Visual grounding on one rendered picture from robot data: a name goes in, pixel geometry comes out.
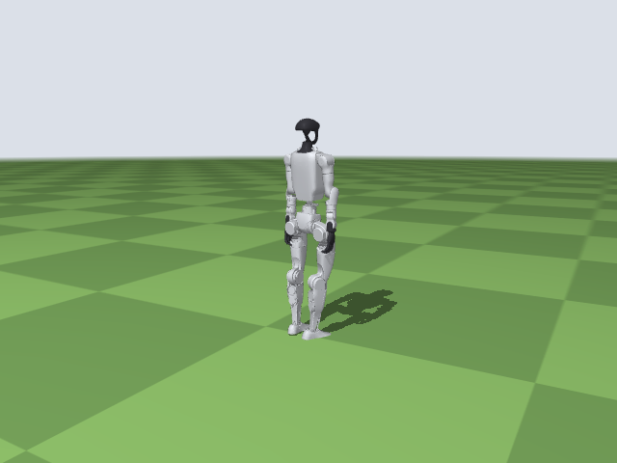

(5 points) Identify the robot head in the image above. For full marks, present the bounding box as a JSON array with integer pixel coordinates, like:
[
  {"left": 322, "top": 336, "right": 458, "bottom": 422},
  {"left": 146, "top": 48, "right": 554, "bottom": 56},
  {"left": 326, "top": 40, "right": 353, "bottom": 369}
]
[{"left": 295, "top": 119, "right": 320, "bottom": 153}]

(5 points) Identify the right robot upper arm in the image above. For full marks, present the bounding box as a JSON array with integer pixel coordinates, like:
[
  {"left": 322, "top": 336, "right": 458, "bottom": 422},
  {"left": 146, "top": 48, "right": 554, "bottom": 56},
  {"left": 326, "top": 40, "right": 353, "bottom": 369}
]
[{"left": 316, "top": 153, "right": 339, "bottom": 198}]

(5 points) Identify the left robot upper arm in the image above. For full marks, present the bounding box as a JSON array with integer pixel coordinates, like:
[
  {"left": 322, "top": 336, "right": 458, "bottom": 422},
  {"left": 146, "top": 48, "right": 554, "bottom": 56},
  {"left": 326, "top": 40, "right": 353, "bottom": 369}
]
[{"left": 283, "top": 153, "right": 295, "bottom": 194}]

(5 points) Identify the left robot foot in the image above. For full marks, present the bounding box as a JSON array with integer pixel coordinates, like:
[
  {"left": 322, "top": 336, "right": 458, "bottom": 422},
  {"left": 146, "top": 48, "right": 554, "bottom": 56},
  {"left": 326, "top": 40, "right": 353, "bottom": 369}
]
[{"left": 287, "top": 322, "right": 309, "bottom": 335}]

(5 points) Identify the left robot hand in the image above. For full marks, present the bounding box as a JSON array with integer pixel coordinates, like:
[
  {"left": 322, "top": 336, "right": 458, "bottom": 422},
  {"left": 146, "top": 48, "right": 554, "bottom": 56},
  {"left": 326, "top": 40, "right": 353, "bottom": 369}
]
[{"left": 284, "top": 215, "right": 294, "bottom": 246}]

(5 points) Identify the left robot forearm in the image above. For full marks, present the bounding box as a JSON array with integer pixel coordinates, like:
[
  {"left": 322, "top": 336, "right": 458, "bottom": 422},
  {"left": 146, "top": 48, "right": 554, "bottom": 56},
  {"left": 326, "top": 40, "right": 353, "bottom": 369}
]
[{"left": 285, "top": 188, "right": 297, "bottom": 221}]

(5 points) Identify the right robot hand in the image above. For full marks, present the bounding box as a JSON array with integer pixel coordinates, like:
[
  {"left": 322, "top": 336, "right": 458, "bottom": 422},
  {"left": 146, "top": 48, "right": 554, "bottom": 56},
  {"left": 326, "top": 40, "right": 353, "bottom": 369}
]
[{"left": 321, "top": 222, "right": 336, "bottom": 254}]

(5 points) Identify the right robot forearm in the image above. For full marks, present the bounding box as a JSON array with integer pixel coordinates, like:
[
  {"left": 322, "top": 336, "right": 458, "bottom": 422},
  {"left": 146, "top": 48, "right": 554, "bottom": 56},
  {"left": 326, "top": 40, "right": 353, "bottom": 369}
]
[{"left": 326, "top": 187, "right": 339, "bottom": 229}]

